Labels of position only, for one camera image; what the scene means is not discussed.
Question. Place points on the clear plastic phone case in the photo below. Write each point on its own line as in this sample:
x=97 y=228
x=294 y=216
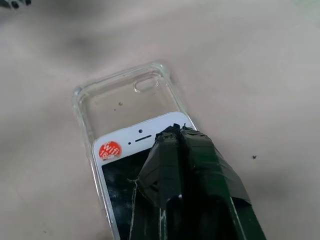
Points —
x=112 y=100

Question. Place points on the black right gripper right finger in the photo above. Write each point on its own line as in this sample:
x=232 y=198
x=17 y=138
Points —
x=205 y=175

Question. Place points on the white smartphone with orange sticker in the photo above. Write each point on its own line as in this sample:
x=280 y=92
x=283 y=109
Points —
x=150 y=125

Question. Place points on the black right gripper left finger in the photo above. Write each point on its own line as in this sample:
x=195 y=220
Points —
x=162 y=170

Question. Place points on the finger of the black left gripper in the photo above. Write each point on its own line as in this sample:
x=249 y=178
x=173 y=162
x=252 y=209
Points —
x=27 y=2
x=12 y=3

